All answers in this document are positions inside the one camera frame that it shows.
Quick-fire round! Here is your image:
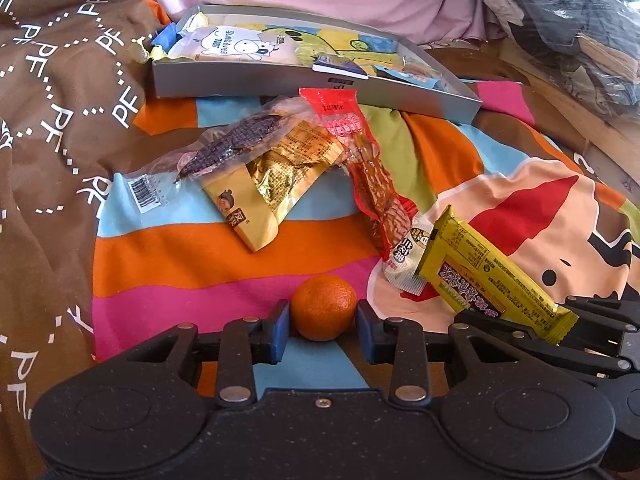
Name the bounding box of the brown PF patterned blanket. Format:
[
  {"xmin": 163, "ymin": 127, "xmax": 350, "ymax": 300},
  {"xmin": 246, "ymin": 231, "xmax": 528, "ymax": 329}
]
[{"xmin": 0, "ymin": 0, "xmax": 174, "ymax": 480}]

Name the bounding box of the blue white snack tube pack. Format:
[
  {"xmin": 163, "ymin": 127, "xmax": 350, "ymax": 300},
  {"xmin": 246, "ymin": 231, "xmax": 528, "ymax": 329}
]
[{"xmin": 311, "ymin": 53, "xmax": 369, "ymax": 80}]

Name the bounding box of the gold foil snack pack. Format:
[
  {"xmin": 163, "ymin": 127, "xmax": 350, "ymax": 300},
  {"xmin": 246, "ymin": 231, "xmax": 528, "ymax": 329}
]
[{"xmin": 203, "ymin": 120, "xmax": 343, "ymax": 252}]

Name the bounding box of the dark jerky clear pack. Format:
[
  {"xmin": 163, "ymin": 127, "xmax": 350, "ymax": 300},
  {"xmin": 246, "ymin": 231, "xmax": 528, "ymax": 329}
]
[{"xmin": 124, "ymin": 96, "xmax": 314, "ymax": 214}]

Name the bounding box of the small white snack packet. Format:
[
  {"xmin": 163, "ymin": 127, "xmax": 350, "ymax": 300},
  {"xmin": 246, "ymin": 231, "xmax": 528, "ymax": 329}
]
[{"xmin": 382, "ymin": 214, "xmax": 433, "ymax": 296}]

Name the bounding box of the toast bread pack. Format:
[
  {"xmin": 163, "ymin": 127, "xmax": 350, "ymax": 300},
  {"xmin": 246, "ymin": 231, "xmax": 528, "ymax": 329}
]
[{"xmin": 167, "ymin": 25, "xmax": 302, "ymax": 65}]

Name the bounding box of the yellow snack bar pack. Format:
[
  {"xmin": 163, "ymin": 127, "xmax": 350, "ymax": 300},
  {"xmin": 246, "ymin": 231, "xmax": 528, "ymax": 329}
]
[{"xmin": 418, "ymin": 207, "xmax": 578, "ymax": 344}]

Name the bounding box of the plastic bag of clothes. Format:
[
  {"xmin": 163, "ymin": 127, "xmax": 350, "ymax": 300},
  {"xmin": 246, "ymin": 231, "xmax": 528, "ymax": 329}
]
[{"xmin": 483, "ymin": 0, "xmax": 639, "ymax": 117}]

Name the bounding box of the grey box with cartoon drawing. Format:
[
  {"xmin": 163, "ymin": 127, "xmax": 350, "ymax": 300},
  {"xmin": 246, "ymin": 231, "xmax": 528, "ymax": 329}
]
[{"xmin": 148, "ymin": 4, "xmax": 480, "ymax": 124}]

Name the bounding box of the red spicy strip snack pack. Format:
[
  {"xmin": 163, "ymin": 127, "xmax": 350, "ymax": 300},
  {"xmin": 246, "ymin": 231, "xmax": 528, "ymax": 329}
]
[{"xmin": 298, "ymin": 88, "xmax": 411, "ymax": 260}]

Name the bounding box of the orange mandarin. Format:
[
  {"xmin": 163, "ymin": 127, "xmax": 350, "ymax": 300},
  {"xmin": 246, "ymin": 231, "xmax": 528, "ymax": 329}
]
[{"xmin": 290, "ymin": 274, "xmax": 358, "ymax": 342}]

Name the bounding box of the wooden bed frame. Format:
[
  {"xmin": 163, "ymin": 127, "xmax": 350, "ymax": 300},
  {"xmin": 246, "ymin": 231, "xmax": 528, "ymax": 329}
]
[{"xmin": 480, "ymin": 38, "xmax": 640, "ymax": 206}]

